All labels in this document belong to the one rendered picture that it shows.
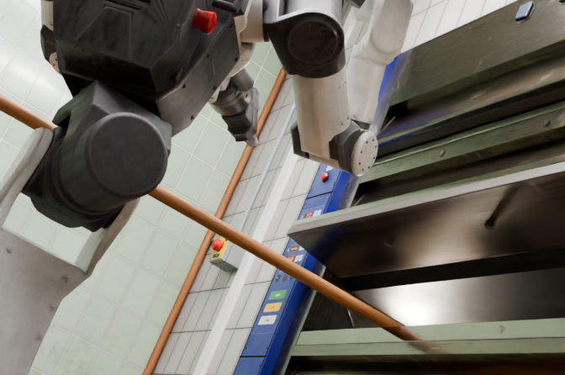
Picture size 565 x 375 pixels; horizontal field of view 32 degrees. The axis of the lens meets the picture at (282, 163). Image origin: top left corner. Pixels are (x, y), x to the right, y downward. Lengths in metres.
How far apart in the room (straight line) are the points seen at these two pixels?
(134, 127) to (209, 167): 2.25
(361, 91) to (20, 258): 0.66
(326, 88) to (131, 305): 1.90
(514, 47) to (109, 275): 1.57
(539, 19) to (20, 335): 1.55
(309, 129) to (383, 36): 0.21
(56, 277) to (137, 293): 1.96
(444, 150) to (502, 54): 0.28
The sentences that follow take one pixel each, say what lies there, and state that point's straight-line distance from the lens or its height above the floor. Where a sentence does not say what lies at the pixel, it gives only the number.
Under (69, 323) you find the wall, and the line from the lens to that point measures 3.27.
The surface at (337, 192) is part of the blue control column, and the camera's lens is 2.77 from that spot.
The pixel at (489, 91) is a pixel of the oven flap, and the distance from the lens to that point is 2.47.
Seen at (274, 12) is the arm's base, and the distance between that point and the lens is 1.49.
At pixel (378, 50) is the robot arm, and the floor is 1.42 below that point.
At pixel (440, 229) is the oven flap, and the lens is 2.15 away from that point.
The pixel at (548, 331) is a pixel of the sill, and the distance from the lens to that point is 1.85.
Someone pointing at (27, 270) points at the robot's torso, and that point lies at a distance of 1.40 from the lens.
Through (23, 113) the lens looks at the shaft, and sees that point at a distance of 1.98.
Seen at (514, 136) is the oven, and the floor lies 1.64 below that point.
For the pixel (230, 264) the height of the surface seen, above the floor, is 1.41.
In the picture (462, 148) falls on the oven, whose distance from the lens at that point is 2.39.
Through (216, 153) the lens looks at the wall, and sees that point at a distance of 3.54.
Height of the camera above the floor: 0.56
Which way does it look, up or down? 23 degrees up
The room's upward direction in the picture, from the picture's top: 23 degrees clockwise
